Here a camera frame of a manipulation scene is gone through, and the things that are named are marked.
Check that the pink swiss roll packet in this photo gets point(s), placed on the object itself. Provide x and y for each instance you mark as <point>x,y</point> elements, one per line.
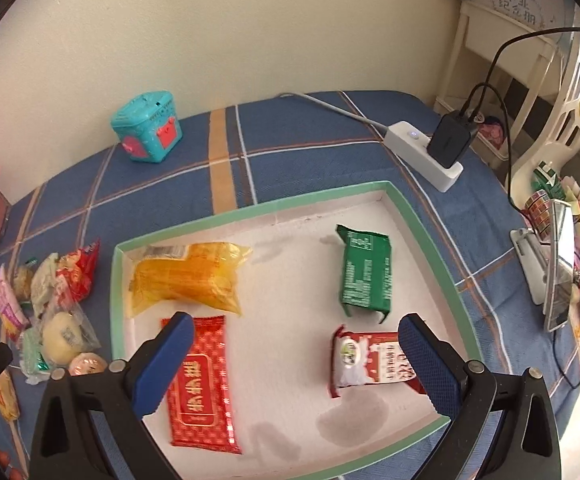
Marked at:
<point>11,314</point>

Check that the phone on white stand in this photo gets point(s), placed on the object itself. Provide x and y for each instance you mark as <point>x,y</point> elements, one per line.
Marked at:
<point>549,268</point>

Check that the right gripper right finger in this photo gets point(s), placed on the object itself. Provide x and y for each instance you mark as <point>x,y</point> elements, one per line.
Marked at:
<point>439,368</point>

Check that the white power strip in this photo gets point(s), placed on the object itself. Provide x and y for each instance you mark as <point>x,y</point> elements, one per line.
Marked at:
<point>410,144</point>

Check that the green snack packet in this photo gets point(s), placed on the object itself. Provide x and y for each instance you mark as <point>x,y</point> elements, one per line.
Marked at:
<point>366,281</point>

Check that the green white wafer packet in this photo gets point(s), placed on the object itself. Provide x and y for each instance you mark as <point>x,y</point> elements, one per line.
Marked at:
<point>32,364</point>

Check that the teal toy house box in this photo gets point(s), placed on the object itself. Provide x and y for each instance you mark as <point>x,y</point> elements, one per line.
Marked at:
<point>147,126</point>

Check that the long red snack packet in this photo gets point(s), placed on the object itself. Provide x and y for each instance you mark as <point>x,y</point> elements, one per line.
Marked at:
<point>198,400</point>

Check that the white wooden chair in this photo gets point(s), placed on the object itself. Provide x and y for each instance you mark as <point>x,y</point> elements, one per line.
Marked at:
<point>536,62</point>

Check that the clear bagged round bread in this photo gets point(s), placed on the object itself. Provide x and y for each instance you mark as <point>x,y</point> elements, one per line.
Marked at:
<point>65,330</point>

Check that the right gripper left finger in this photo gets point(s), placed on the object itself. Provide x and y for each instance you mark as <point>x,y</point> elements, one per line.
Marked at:
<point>154,365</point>

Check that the red crinkly snack packet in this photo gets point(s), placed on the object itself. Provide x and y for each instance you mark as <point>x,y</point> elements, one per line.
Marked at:
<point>78,269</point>

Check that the black charger plug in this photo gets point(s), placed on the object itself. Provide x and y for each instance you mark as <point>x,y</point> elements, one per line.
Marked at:
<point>451,139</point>

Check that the red white milk biscuit packet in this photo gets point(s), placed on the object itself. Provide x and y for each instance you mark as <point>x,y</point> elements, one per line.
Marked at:
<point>360,359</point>

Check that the cookie in clear green wrapper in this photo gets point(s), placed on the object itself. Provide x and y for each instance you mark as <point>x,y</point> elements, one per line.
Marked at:
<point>22,280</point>

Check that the beige white snack packet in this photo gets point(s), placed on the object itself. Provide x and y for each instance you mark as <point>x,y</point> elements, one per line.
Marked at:
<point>43,284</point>

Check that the yellow orange snack bag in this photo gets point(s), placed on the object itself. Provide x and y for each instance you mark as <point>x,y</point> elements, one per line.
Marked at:
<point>200,273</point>

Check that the orange jelly cup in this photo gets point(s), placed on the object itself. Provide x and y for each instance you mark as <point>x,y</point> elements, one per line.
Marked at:
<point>87,363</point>

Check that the blue plaid tablecloth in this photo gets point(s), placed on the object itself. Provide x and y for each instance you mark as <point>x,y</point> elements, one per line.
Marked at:
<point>286,147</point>

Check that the yellow bread packet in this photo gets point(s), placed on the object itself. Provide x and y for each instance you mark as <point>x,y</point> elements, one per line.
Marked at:
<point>9,408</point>

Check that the white tray green rim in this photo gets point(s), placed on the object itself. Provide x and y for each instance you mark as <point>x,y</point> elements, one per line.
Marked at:
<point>278,347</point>

